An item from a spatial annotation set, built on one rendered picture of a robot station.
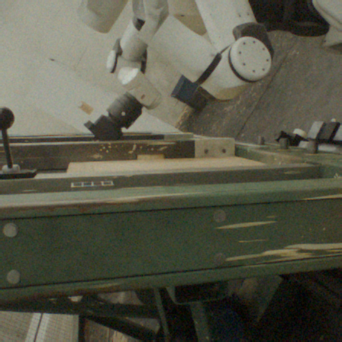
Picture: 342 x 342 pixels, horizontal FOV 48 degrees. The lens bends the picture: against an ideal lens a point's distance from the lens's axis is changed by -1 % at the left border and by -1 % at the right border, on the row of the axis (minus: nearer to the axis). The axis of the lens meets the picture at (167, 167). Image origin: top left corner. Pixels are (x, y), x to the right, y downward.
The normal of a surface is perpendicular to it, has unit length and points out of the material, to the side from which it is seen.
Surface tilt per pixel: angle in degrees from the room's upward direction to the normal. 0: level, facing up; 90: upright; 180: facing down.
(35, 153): 90
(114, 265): 90
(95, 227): 90
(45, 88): 90
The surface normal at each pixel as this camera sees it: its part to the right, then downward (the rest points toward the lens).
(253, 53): 0.36, -0.18
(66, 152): 0.21, 0.12
